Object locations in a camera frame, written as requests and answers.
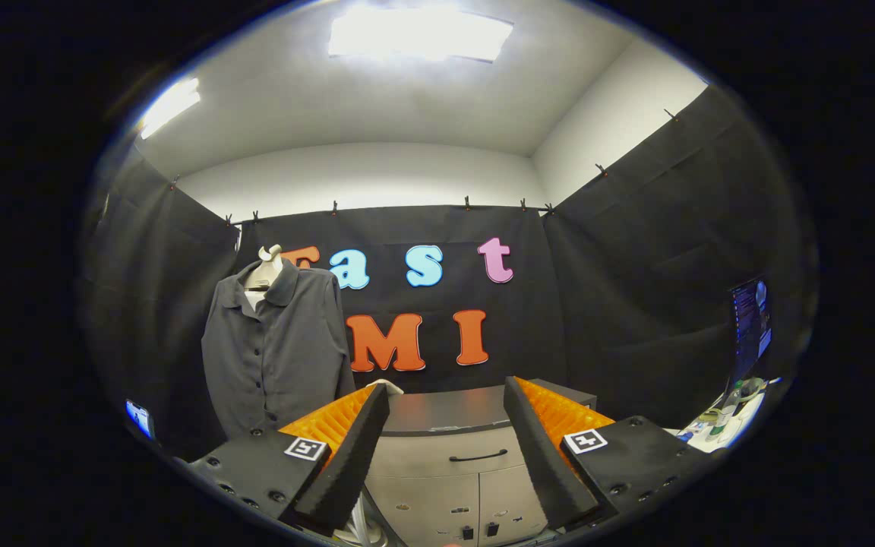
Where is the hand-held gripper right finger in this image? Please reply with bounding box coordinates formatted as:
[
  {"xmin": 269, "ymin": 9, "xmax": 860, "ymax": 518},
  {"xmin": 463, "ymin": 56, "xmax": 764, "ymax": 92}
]
[{"xmin": 502, "ymin": 375, "xmax": 712, "ymax": 533}]

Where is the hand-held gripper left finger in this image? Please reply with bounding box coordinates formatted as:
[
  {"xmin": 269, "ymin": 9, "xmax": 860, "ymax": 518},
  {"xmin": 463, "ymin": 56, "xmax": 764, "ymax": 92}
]
[{"xmin": 188, "ymin": 382, "xmax": 391, "ymax": 536}]

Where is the dark grey button shirt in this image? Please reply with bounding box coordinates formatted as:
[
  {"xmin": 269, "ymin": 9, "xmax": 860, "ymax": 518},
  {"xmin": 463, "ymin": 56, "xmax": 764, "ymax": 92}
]
[{"xmin": 201, "ymin": 258, "xmax": 356, "ymax": 440}]

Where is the cream plastic clothes hanger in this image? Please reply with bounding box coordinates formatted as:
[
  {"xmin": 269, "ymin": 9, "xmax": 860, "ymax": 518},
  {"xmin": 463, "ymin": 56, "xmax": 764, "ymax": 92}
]
[{"xmin": 244, "ymin": 244, "xmax": 285, "ymax": 311}]

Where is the grey cabinet with dark top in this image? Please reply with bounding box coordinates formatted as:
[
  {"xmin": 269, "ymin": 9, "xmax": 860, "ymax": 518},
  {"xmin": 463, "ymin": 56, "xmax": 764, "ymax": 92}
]
[{"xmin": 362, "ymin": 378, "xmax": 598, "ymax": 544}]

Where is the green plastic bottle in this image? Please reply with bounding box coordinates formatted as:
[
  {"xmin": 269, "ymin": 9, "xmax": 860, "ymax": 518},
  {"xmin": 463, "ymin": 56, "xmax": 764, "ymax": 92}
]
[{"xmin": 711, "ymin": 384, "xmax": 742, "ymax": 438}]

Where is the black backdrop cloth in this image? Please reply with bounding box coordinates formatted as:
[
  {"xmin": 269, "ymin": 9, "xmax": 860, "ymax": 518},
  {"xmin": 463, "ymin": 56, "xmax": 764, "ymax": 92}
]
[{"xmin": 81, "ymin": 84, "xmax": 810, "ymax": 460}]

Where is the smartphone with lit screen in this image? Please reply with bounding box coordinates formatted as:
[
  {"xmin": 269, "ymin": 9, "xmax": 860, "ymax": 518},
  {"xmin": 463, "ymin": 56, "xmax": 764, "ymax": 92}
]
[{"xmin": 125, "ymin": 399, "xmax": 156, "ymax": 441}]

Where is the computer monitor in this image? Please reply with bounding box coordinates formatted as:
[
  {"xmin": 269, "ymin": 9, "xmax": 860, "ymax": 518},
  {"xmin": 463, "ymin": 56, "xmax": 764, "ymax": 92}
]
[{"xmin": 728, "ymin": 277, "xmax": 774, "ymax": 388}]

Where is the row of black clips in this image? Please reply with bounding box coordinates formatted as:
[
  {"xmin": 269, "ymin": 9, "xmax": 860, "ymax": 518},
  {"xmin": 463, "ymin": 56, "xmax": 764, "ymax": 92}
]
[{"xmin": 169, "ymin": 108, "xmax": 679, "ymax": 227}]

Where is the narrow ceiling light panel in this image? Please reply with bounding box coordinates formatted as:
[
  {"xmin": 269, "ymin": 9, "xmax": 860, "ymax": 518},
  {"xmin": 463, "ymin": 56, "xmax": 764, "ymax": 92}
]
[{"xmin": 137, "ymin": 76, "xmax": 201, "ymax": 140}]

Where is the rectangular ceiling light panel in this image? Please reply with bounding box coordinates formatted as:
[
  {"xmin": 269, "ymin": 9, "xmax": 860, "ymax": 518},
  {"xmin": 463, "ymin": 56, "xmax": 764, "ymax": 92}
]
[{"xmin": 327, "ymin": 4, "xmax": 514, "ymax": 63}]

